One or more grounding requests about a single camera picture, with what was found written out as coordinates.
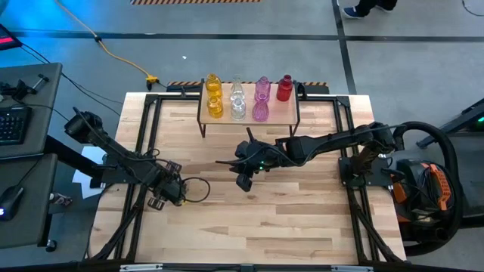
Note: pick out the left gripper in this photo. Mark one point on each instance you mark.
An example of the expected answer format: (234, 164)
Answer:
(170, 187)

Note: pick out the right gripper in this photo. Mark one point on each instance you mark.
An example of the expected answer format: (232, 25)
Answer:
(257, 156)

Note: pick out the clear ribbed glass jar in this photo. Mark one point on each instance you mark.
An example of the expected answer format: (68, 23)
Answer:
(238, 111)

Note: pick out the purple conical glass vase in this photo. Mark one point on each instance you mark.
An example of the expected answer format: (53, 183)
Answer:
(260, 112)

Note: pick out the large yellow ribbed glass jar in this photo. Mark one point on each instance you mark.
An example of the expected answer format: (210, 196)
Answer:
(215, 109)

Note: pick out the clear conical glass vase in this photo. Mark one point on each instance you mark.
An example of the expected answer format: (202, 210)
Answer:
(237, 88)

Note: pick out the purple ribbed glass bottle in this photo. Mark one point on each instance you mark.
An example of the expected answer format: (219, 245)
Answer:
(262, 87)

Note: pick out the small yellow glass bottle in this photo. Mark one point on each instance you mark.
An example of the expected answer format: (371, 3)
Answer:
(213, 86)

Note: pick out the small red glass bottle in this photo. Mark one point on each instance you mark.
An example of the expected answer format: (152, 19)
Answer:
(284, 90)

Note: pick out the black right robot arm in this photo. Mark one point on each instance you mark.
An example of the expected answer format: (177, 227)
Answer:
(321, 145)

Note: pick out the wooden shelf with black legs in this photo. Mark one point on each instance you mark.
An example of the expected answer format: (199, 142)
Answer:
(281, 113)

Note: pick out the white paper sheet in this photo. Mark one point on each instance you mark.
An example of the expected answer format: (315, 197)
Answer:
(85, 185)

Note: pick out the black diagonal beam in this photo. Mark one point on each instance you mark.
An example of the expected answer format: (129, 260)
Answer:
(72, 156)

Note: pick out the small dark can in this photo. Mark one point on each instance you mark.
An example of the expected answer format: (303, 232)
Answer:
(60, 199)

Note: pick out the black ramp with hazard stripes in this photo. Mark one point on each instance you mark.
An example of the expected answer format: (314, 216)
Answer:
(314, 89)

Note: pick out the black caster wheel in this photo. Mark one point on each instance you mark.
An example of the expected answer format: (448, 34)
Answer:
(51, 246)

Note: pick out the grey desk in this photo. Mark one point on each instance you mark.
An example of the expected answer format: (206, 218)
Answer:
(34, 211)
(41, 113)

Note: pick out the black computer mouse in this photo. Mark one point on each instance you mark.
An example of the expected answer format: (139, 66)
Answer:
(10, 200)

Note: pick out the black keyboard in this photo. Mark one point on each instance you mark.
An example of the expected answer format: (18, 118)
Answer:
(15, 126)

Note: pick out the black clamp tool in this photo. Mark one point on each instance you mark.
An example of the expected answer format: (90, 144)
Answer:
(20, 90)

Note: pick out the black and orange machine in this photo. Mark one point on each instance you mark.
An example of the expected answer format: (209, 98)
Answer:
(419, 177)

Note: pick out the person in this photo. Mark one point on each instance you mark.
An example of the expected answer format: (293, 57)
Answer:
(368, 4)

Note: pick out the screen with red display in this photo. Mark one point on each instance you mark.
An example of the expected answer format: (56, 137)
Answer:
(7, 39)

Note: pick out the black equipment with green light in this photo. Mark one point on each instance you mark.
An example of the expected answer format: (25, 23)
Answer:
(465, 121)

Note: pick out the dark grey platform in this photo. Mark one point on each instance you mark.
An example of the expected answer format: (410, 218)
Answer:
(472, 177)

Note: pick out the silver bracket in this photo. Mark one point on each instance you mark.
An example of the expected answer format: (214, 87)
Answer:
(351, 268)
(140, 267)

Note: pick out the black aluminium table frame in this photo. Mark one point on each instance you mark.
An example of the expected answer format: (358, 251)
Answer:
(177, 97)

